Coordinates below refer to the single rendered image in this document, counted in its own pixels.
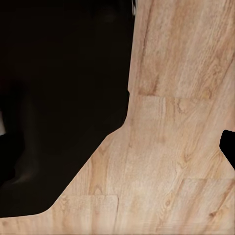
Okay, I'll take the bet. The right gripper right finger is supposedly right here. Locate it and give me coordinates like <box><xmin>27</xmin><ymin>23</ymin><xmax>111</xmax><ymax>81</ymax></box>
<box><xmin>219</xmin><ymin>130</ymin><xmax>235</xmax><ymax>170</ymax></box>

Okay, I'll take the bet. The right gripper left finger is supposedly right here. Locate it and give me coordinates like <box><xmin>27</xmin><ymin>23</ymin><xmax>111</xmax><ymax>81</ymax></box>
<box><xmin>0</xmin><ymin>130</ymin><xmax>25</xmax><ymax>189</ymax></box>

